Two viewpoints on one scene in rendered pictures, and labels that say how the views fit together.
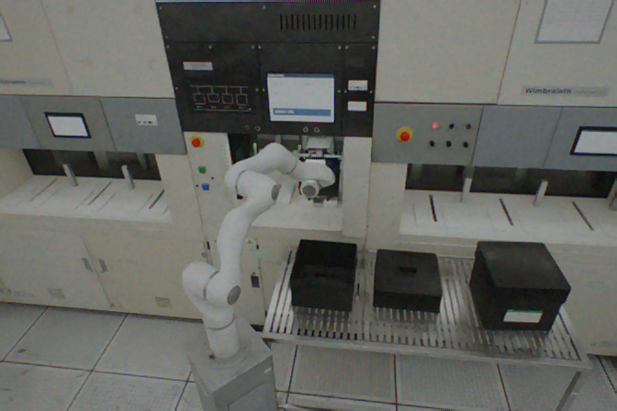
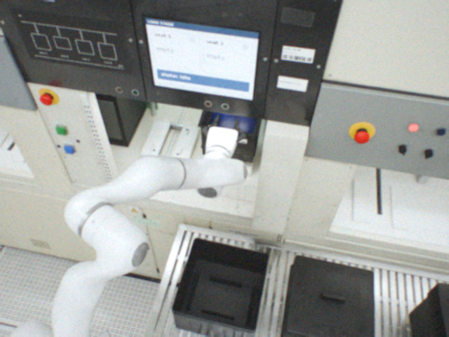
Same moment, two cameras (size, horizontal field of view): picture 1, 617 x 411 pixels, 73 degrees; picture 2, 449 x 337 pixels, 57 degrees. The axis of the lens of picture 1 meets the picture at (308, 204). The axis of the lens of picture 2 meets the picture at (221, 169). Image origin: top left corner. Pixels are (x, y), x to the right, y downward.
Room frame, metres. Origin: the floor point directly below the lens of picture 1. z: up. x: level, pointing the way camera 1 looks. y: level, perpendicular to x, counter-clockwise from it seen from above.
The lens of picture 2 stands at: (0.86, -0.07, 2.24)
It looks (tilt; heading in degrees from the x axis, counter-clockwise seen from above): 52 degrees down; 2
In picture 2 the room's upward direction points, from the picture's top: 1 degrees clockwise
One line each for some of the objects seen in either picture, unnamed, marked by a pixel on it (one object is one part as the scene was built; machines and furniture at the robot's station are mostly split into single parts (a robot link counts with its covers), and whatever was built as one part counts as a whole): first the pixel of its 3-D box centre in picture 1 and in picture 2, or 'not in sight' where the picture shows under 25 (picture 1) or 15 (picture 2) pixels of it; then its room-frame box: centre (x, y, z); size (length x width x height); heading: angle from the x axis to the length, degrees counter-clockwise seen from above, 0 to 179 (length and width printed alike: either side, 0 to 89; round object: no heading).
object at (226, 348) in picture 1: (222, 333); not in sight; (1.10, 0.36, 0.85); 0.19 x 0.19 x 0.18
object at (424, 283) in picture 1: (407, 276); (330, 302); (1.41, -0.44, 0.83); 0.29 x 0.29 x 0.13; 80
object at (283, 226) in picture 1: (294, 170); (199, 111); (2.19, 0.08, 0.98); 0.95 x 0.88 x 1.95; 171
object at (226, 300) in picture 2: (324, 273); (222, 291); (1.43, -0.06, 0.85); 0.28 x 0.28 x 0.17; 80
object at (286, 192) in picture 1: (274, 192); (170, 141); (2.08, 0.20, 0.89); 0.22 x 0.21 x 0.04; 171
